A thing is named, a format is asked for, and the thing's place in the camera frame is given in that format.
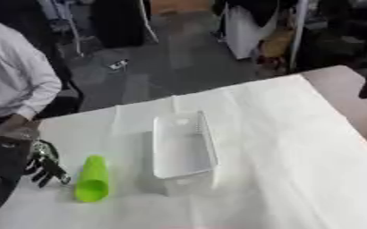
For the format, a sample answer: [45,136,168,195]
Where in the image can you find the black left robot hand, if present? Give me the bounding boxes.
[23,139,73,189]

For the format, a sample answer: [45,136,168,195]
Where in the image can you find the white plastic box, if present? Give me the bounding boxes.
[150,110,221,198]

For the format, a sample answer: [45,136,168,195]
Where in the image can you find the green plastic cup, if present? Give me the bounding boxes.
[73,155,112,203]

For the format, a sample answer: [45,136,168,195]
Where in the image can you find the person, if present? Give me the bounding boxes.
[0,18,64,146]

